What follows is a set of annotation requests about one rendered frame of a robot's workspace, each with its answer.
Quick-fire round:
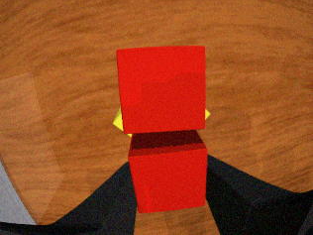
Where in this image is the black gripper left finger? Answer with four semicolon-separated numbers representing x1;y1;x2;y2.
0;162;138;235

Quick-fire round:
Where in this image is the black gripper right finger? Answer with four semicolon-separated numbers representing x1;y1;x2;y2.
205;154;313;235

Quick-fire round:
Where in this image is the red cube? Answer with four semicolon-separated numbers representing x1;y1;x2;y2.
128;129;208;213
116;46;206;134

